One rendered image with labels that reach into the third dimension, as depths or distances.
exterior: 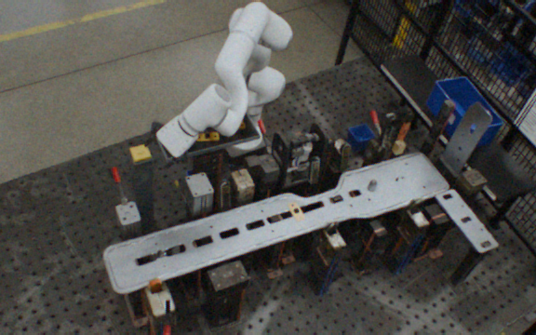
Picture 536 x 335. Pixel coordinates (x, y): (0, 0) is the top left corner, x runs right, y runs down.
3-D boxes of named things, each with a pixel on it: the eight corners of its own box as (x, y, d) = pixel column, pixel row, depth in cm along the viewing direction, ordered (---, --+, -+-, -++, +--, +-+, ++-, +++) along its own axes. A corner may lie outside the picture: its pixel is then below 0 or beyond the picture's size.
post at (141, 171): (140, 234, 229) (133, 166, 195) (134, 220, 233) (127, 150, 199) (157, 229, 231) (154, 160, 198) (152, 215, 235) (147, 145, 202)
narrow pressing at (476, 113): (457, 176, 231) (492, 117, 205) (440, 156, 237) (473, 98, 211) (458, 175, 231) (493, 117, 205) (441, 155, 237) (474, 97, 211)
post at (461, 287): (456, 295, 229) (486, 259, 207) (440, 273, 235) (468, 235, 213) (468, 290, 231) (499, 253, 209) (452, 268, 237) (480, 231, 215)
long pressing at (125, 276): (117, 304, 178) (116, 301, 176) (100, 247, 190) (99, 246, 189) (452, 190, 227) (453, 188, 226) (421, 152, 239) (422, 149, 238)
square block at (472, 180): (440, 236, 247) (473, 186, 220) (429, 222, 251) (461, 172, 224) (454, 231, 250) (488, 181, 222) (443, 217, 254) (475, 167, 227)
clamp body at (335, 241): (314, 301, 219) (331, 255, 193) (300, 274, 226) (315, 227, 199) (333, 292, 222) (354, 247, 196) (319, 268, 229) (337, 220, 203)
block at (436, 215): (411, 264, 236) (435, 227, 214) (397, 243, 242) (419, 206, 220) (429, 257, 239) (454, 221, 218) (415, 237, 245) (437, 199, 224)
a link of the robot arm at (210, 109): (207, 121, 175) (184, 104, 170) (235, 95, 169) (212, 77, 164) (206, 137, 168) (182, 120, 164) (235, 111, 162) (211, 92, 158)
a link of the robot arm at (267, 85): (241, 93, 251) (250, 53, 232) (278, 109, 249) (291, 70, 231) (231, 110, 243) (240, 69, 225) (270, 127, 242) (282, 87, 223)
